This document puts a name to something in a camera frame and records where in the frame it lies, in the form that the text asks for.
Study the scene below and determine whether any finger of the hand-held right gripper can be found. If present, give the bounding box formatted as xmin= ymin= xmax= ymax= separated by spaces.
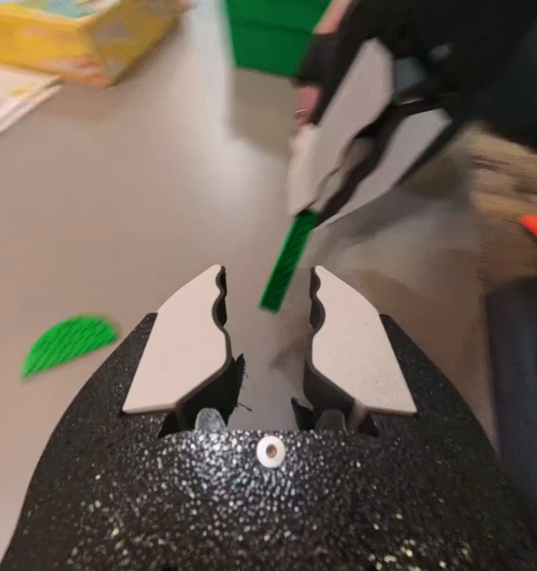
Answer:
xmin=288 ymin=39 xmax=395 ymax=217
xmin=315 ymin=107 xmax=452 ymax=228

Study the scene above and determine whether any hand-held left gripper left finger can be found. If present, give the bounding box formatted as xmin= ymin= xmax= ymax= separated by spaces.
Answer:
xmin=122 ymin=264 xmax=245 ymax=426

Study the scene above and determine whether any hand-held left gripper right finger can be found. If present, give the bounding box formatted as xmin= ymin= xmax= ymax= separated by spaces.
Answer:
xmin=292 ymin=266 xmax=417 ymax=431

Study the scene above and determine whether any green half-round lego plate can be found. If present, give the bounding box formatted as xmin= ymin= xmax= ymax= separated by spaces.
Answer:
xmin=20 ymin=314 xmax=119 ymax=381

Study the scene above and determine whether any long green lego plate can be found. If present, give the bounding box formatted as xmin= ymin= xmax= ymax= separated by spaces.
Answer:
xmin=258 ymin=211 xmax=323 ymax=313

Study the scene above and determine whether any person's right hand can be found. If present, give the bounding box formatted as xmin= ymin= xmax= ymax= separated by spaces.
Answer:
xmin=295 ymin=0 xmax=355 ymax=126

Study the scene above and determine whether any green box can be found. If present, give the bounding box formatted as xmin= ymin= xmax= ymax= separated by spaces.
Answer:
xmin=224 ymin=0 xmax=334 ymax=77

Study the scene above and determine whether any person's dark clothing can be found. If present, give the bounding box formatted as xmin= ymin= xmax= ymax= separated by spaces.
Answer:
xmin=485 ymin=281 xmax=537 ymax=491

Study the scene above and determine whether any white paper booklet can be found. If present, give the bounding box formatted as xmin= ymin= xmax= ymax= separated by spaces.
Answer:
xmin=0 ymin=62 xmax=64 ymax=148

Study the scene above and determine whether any yellow cardboard box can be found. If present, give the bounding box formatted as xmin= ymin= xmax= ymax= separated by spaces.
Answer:
xmin=0 ymin=0 xmax=182 ymax=87

